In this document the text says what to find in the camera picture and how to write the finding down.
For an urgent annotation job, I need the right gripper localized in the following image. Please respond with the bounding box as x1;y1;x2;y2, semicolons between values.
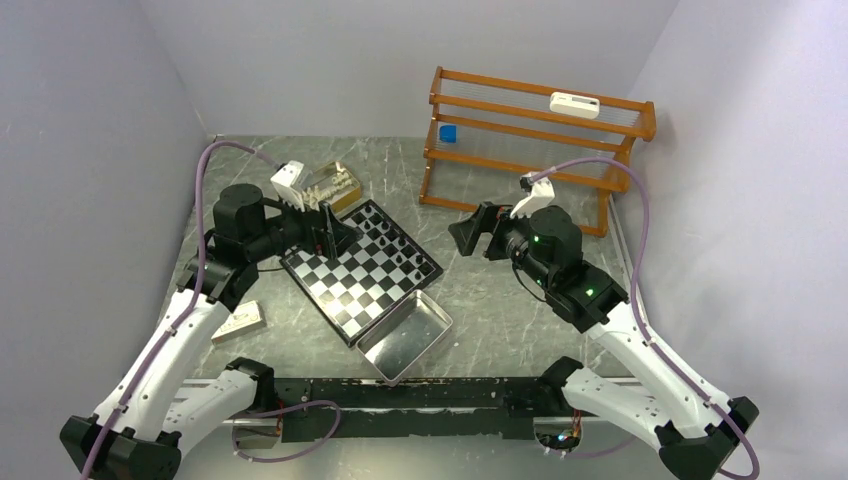
447;200;554;289

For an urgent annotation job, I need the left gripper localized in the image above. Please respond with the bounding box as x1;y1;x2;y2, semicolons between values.
246;186;362;261

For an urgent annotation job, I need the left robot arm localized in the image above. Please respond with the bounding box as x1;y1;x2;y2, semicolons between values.
60;184;361;479

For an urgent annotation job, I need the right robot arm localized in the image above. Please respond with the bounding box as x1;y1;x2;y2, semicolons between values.
448;202;759;479

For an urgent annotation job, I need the gold tin of white pieces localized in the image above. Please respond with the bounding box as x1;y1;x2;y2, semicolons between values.
303;161;363;213

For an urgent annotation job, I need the black white chessboard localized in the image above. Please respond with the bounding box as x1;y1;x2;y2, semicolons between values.
280;200;443;347

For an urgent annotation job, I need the orange wooden rack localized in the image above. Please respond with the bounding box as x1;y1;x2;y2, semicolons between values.
418;67;657;237

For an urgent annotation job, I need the blue cube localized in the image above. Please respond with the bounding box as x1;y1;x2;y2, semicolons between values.
437;124;457;144

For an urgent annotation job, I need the small white card box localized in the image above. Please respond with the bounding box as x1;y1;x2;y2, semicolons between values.
211;300;267;344

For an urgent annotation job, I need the silver metal tin lid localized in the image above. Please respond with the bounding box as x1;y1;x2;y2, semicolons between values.
355;289;453;387

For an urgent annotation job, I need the white rectangular device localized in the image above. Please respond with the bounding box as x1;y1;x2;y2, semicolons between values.
549;92;601;120

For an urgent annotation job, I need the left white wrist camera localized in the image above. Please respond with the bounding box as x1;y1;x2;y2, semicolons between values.
270;161;310;212

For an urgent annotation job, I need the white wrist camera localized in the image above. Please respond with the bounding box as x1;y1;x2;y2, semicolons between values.
510;172;555;219
270;161;310;212

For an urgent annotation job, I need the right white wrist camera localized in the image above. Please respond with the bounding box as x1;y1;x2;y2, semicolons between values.
510;172;555;219

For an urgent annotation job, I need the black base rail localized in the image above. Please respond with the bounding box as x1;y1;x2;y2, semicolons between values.
235;377;573;443

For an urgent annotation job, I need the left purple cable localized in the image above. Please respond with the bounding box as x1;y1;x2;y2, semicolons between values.
79;140;342;480

